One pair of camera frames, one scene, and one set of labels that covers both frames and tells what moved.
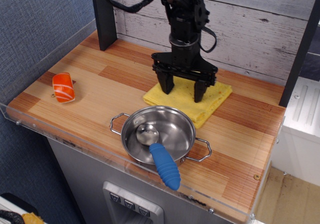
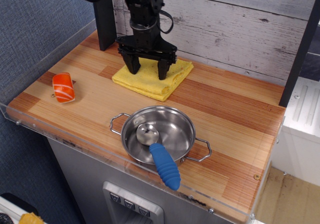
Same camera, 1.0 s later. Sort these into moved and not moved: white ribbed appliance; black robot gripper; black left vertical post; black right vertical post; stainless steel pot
Moved: black robot gripper
Not moved: stainless steel pot; black left vertical post; white ribbed appliance; black right vertical post
